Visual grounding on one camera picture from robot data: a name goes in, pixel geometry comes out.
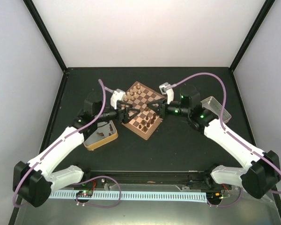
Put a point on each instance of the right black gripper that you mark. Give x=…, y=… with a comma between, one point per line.
x=162, y=109

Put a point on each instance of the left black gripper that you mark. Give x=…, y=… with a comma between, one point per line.
x=125, y=118

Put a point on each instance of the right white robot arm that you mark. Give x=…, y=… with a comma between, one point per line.
x=258, y=173

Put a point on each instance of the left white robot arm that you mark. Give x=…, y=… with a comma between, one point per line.
x=35, y=180

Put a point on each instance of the wooden chess board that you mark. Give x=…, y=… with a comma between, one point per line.
x=139, y=95

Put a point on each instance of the left controller board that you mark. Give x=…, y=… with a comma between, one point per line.
x=84, y=193

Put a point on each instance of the controller board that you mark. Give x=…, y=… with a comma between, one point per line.
x=217, y=195
x=84, y=193

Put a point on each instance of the right controller board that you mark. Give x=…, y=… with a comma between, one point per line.
x=217, y=195

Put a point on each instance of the yellow tin box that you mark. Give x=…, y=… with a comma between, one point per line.
x=95, y=141

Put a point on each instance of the silver metal tray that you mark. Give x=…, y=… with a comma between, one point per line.
x=213, y=105

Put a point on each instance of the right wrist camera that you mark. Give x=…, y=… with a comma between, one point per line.
x=166, y=89

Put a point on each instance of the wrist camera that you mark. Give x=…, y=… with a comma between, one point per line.
x=118, y=95
x=166, y=89

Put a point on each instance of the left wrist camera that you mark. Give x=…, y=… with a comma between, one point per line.
x=118, y=95

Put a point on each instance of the black mounting rail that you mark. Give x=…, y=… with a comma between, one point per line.
x=194, y=179

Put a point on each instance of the white slotted cable duct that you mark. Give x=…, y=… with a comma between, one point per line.
x=133, y=196

